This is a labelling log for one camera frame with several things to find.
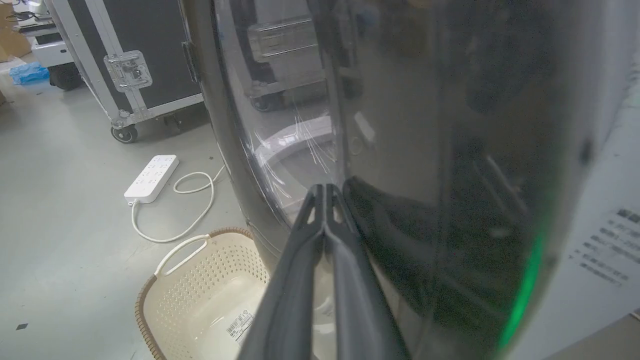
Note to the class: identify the cream perforated laundry basket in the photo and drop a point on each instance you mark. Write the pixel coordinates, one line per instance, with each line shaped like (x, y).
(200, 300)

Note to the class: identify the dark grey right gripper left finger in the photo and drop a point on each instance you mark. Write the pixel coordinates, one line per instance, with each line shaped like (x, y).
(292, 300)

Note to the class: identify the blue plastic bag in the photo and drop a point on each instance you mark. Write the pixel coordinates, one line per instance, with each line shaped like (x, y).
(29, 73)

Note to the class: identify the brown cardboard box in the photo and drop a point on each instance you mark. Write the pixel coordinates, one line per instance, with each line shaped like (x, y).
(11, 37)

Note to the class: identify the dark glass washing machine door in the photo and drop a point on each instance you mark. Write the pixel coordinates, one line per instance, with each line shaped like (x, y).
(425, 125)

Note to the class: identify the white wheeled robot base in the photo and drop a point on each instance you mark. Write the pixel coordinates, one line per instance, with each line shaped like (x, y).
(52, 50)

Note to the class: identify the white power strip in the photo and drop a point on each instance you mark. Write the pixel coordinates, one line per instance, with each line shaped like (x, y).
(151, 178)

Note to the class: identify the black flight case on wheels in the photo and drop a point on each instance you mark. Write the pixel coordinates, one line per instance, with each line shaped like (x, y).
(135, 50)

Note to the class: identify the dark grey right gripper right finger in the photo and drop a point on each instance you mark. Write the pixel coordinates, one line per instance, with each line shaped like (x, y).
(357, 300)

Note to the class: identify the white washing machine body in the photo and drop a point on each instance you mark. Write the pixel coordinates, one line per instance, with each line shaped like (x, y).
(600, 240)

